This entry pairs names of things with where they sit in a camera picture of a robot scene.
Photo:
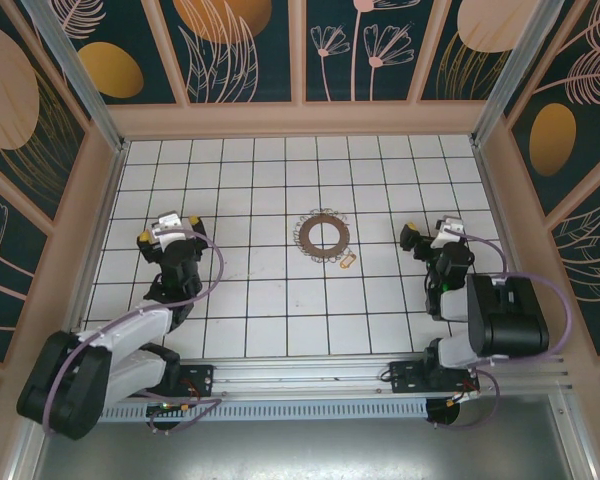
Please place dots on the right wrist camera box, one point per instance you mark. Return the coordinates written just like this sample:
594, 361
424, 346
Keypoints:
449, 231

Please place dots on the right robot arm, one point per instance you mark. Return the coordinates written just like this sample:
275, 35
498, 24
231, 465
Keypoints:
510, 320

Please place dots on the brown keyring disc with loops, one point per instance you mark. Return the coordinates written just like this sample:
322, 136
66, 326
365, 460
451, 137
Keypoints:
306, 236

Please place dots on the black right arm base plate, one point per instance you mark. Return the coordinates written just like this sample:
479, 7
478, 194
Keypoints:
405, 375

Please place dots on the aluminium mounting rail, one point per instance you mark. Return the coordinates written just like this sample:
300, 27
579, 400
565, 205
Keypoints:
300, 375

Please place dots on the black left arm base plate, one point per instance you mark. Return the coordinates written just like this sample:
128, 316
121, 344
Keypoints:
200, 380

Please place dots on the aluminium frame post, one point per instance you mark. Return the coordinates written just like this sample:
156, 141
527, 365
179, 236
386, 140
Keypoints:
506, 75
85, 82

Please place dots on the grey metal sheet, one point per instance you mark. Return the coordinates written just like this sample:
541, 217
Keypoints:
300, 450

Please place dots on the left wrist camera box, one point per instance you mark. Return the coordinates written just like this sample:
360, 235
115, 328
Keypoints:
166, 230

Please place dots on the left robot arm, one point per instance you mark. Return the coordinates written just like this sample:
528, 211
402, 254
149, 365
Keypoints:
65, 390

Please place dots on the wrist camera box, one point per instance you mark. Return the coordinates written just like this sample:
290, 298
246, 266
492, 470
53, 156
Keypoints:
166, 230
449, 231

